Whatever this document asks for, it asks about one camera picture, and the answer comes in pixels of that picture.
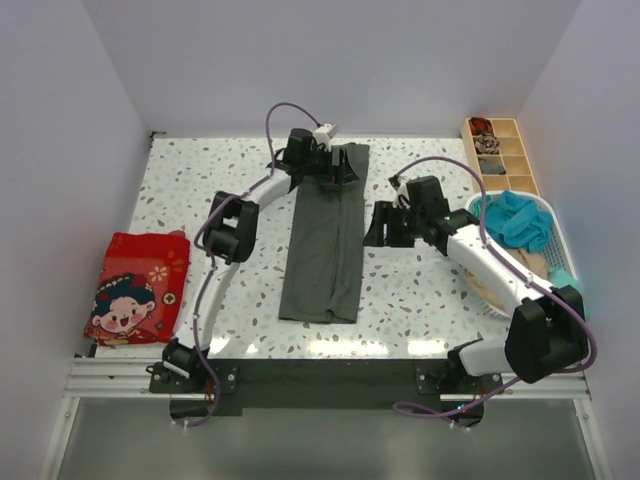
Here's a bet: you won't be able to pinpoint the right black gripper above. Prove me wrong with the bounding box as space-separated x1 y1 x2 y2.
363 201 425 249

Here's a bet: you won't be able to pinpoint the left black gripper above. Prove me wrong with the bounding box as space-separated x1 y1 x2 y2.
301 144 358 186

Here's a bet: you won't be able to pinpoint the dark grey t shirt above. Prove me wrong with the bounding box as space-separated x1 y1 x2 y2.
278 143 370 324

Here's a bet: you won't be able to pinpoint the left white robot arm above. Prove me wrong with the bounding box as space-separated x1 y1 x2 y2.
161 128 370 392

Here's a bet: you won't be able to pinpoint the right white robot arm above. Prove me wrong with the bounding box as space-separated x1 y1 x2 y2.
363 176 590 393

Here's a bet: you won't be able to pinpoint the grey rolled socks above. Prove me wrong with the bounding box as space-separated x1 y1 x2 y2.
478 157 506 175

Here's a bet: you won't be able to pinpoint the patterned rolled socks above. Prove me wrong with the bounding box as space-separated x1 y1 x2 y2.
474 135 501 155

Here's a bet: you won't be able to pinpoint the red black rolled socks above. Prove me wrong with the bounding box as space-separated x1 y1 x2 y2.
468 117 495 136

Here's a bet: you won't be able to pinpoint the wooden compartment organizer box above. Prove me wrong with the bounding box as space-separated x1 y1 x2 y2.
460 117 539 195

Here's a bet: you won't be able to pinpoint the teal t shirt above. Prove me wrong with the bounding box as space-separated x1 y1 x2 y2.
471 189 590 319

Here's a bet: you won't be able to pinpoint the white perforated laundry basket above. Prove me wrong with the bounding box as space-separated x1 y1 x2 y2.
462 192 582 321

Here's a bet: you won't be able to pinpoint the beige t shirt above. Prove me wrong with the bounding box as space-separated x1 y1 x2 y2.
465 248 549 312

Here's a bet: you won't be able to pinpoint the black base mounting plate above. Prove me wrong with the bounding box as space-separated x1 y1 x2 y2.
146 359 502 420

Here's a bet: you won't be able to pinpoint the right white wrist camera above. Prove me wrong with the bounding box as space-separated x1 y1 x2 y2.
389 175 411 210

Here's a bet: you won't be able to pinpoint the aluminium rail frame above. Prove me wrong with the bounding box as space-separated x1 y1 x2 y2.
37 352 163 480

